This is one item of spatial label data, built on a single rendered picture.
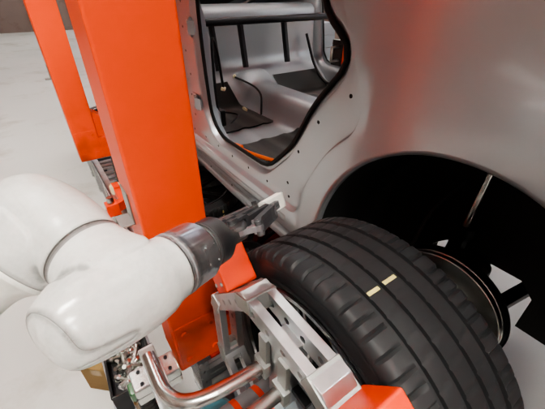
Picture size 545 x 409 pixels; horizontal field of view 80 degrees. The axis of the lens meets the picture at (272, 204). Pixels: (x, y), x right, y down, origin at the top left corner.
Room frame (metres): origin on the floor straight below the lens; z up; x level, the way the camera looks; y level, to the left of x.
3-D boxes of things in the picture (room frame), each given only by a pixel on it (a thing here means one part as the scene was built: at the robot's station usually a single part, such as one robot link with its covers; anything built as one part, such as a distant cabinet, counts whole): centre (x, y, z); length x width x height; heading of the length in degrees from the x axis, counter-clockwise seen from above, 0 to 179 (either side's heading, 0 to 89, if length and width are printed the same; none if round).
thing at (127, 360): (0.61, 0.48, 0.51); 0.20 x 0.14 x 0.13; 32
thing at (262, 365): (0.35, 0.13, 1.03); 0.19 x 0.18 x 0.11; 125
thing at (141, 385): (0.36, 0.24, 0.93); 0.09 x 0.05 x 0.05; 125
